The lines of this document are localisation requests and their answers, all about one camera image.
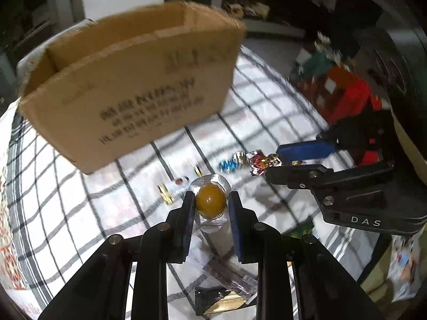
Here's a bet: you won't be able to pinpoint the clear snack stick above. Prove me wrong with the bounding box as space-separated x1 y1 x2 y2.
203 256 258 303

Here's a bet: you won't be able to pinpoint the green chip snack bag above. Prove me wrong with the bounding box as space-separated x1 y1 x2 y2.
285 221 314 239

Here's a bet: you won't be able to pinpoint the black gold snack bar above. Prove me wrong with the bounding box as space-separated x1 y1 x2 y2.
195 286 247 316

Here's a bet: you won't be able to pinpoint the red gold foil candies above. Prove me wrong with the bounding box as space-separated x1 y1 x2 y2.
246 149 282 176

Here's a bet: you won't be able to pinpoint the blue foil candies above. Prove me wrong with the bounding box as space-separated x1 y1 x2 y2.
219 159 242 173

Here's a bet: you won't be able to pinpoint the red wooden chair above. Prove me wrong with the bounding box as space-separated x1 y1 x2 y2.
299 66 384 168

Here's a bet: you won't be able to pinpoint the gold wrapped small candy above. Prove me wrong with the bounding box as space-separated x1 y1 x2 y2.
157 183 175 205

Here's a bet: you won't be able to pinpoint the green cloth on chair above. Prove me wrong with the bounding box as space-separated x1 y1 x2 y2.
290 49 341 81

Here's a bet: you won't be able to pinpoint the black white checkered tablecloth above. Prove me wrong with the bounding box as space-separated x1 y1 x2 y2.
1 47 378 319

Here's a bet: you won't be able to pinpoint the floral patterned table mat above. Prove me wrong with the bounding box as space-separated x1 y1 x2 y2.
1 171 26 306

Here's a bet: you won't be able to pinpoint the white low tv bench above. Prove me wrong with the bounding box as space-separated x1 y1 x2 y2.
243 19 305 38

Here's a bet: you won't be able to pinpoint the brown cardboard box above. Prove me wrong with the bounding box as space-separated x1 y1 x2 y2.
19 2 246 174

